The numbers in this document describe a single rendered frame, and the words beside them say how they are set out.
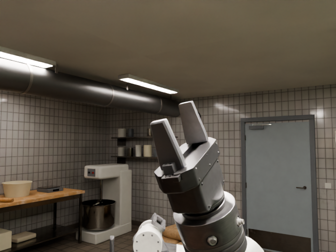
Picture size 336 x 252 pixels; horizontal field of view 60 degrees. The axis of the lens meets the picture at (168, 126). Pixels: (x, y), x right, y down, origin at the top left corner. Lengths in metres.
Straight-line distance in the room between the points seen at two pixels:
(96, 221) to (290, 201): 3.22
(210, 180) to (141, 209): 6.01
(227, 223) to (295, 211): 4.68
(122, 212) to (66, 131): 1.95
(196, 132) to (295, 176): 4.60
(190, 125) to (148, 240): 0.37
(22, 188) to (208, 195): 4.78
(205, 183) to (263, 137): 4.70
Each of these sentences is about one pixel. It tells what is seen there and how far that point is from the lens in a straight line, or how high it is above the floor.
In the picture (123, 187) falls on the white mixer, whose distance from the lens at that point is 5.79.
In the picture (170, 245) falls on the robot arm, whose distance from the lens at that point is 0.99.
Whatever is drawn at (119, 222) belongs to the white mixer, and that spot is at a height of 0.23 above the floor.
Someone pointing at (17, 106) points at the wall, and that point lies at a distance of 5.66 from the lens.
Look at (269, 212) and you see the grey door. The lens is 5.15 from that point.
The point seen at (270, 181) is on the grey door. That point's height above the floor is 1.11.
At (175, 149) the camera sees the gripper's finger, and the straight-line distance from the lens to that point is 0.34.
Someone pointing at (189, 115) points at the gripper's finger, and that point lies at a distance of 0.41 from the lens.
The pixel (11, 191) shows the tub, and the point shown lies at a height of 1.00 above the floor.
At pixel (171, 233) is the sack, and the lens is 4.60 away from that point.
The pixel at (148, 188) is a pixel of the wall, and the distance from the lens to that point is 6.19.
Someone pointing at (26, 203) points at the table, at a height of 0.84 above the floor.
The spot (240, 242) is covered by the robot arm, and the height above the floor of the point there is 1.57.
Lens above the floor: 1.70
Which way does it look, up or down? 4 degrees up
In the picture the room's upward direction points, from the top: straight up
